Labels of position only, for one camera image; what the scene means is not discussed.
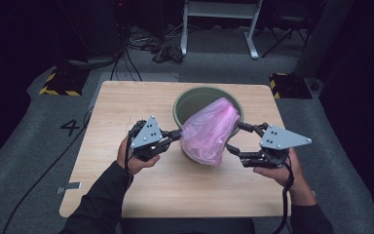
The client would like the person's left hand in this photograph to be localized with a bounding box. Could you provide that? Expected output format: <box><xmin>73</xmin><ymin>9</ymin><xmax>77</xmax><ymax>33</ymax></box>
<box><xmin>116</xmin><ymin>136</ymin><xmax>161</xmax><ymax>176</ymax></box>

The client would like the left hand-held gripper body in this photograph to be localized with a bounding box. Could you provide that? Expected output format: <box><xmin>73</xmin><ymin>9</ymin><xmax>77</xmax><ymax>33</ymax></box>
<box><xmin>128</xmin><ymin>115</ymin><xmax>165</xmax><ymax>163</ymax></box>

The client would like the grey tape piece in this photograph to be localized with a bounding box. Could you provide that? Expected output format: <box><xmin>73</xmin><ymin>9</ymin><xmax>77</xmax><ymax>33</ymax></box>
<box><xmin>56</xmin><ymin>181</ymin><xmax>83</xmax><ymax>195</ymax></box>

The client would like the pink plastic bag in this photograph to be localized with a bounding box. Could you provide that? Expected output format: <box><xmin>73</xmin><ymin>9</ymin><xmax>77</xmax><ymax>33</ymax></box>
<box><xmin>178</xmin><ymin>97</ymin><xmax>242</xmax><ymax>167</ymax></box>

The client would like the black equipment stand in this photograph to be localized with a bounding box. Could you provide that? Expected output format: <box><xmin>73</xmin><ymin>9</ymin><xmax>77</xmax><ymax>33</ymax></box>
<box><xmin>56</xmin><ymin>0</ymin><xmax>131</xmax><ymax>71</ymax></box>

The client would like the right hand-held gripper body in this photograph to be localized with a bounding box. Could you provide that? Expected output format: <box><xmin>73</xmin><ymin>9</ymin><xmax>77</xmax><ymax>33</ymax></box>
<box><xmin>240</xmin><ymin>122</ymin><xmax>314</xmax><ymax>170</ymax></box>

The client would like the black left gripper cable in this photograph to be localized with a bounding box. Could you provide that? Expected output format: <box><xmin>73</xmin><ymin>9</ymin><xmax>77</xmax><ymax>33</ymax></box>
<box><xmin>124</xmin><ymin>135</ymin><xmax>134</xmax><ymax>188</ymax></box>

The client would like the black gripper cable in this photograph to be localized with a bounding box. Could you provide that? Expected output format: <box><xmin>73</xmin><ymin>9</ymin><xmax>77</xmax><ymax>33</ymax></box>
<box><xmin>274</xmin><ymin>160</ymin><xmax>296</xmax><ymax>234</ymax></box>
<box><xmin>124</xmin><ymin>135</ymin><xmax>134</xmax><ymax>188</ymax></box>

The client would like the green plastic bin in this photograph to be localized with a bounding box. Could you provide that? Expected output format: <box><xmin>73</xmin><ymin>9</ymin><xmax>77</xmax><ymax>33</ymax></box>
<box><xmin>172</xmin><ymin>86</ymin><xmax>245</xmax><ymax>162</ymax></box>

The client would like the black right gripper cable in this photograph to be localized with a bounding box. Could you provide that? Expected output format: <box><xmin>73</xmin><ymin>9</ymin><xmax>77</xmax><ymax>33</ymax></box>
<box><xmin>274</xmin><ymin>160</ymin><xmax>296</xmax><ymax>234</ymax></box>

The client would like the black tripod stand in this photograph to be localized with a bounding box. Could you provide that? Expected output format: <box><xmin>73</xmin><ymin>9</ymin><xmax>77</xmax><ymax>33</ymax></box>
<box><xmin>261</xmin><ymin>13</ymin><xmax>310</xmax><ymax>59</ymax></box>

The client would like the dark bundle on floor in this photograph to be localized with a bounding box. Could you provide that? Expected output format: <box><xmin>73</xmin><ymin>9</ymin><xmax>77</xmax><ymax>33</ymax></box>
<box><xmin>151</xmin><ymin>44</ymin><xmax>184</xmax><ymax>64</ymax></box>

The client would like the grey curtain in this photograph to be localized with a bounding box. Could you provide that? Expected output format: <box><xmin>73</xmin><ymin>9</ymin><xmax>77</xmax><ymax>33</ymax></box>
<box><xmin>293</xmin><ymin>0</ymin><xmax>355</xmax><ymax>78</ymax></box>

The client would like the long black floor cable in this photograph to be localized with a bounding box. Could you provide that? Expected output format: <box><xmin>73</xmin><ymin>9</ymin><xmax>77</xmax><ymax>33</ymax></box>
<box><xmin>1</xmin><ymin>105</ymin><xmax>95</xmax><ymax>234</ymax></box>

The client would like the tangle of black cables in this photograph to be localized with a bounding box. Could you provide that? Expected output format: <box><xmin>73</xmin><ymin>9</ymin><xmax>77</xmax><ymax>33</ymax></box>
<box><xmin>110</xmin><ymin>25</ymin><xmax>183</xmax><ymax>82</ymax></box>

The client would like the white desk frame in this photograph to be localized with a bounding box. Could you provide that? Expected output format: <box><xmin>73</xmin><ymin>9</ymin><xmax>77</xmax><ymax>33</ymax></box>
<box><xmin>179</xmin><ymin>0</ymin><xmax>264</xmax><ymax>60</ymax></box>

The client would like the black yellow striped base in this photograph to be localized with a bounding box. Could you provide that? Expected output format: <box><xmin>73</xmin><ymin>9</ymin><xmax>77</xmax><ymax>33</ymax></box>
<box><xmin>38</xmin><ymin>66</ymin><xmax>91</xmax><ymax>98</ymax></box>
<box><xmin>269</xmin><ymin>71</ymin><xmax>314</xmax><ymax>100</ymax></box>

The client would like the person's right hand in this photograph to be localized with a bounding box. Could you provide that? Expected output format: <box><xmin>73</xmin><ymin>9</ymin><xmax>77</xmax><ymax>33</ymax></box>
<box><xmin>252</xmin><ymin>149</ymin><xmax>307</xmax><ymax>197</ymax></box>

